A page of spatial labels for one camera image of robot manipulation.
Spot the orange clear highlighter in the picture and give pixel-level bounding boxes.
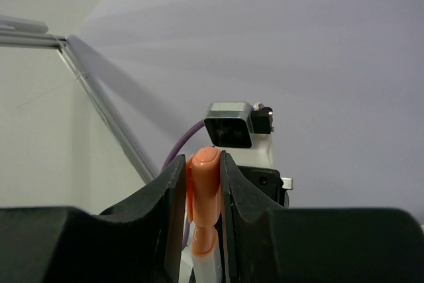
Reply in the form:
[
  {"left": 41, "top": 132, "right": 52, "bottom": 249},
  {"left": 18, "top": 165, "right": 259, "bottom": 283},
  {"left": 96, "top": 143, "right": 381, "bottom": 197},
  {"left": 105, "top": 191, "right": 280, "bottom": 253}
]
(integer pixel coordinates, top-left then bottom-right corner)
[{"left": 192, "top": 247, "right": 223, "bottom": 283}]

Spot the orange highlighter cap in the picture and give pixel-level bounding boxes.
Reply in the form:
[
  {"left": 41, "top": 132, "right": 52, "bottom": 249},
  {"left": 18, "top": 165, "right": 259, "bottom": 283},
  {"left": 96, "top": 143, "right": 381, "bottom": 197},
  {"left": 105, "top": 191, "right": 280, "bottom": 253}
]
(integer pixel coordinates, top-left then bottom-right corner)
[{"left": 185, "top": 146, "right": 221, "bottom": 256}]

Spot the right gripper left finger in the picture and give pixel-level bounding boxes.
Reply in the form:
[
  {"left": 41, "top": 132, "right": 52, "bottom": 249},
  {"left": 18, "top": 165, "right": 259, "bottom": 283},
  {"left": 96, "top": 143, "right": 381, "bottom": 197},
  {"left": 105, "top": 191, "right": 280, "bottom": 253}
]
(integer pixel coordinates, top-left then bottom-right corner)
[{"left": 1, "top": 155, "right": 186, "bottom": 282}]

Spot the aluminium rail right edge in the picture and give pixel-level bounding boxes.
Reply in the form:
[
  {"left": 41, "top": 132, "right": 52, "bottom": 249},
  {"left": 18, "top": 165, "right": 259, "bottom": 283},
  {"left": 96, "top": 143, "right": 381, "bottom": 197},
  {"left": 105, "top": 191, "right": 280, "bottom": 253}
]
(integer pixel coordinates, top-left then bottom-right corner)
[{"left": 1, "top": 15, "right": 157, "bottom": 183}]

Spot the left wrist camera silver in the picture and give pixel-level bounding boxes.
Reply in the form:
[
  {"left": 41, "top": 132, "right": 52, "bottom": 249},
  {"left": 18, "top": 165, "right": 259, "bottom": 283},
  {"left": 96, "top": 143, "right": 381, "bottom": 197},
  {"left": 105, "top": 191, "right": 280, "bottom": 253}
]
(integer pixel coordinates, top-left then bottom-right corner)
[{"left": 203, "top": 102, "right": 253, "bottom": 148}]

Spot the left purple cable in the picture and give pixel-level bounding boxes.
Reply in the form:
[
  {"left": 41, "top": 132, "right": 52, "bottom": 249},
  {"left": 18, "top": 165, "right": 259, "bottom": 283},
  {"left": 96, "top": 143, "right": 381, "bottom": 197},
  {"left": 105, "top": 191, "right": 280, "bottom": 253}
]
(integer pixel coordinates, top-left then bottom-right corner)
[{"left": 160, "top": 119, "right": 208, "bottom": 251}]

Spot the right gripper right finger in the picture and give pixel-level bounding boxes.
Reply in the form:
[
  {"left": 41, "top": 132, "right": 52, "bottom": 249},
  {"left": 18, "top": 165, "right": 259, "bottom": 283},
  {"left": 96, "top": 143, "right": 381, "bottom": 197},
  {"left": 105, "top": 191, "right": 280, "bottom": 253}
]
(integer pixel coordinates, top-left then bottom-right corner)
[{"left": 220, "top": 153, "right": 423, "bottom": 282}]

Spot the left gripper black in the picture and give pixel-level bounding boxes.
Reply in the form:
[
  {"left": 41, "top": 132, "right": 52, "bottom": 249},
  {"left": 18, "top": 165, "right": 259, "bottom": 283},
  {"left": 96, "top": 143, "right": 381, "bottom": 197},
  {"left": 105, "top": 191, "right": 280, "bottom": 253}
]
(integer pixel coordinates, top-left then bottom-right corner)
[{"left": 238, "top": 103, "right": 293, "bottom": 208}]

